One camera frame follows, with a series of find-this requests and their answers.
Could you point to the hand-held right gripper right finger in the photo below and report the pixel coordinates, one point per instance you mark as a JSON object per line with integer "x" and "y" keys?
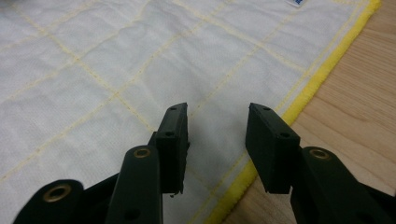
{"x": 271, "y": 149}

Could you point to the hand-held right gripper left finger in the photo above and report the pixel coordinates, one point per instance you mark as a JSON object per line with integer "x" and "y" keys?
{"x": 171, "y": 149}

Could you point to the white cloth with yellow edge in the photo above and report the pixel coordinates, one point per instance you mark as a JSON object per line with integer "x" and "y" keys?
{"x": 109, "y": 77}

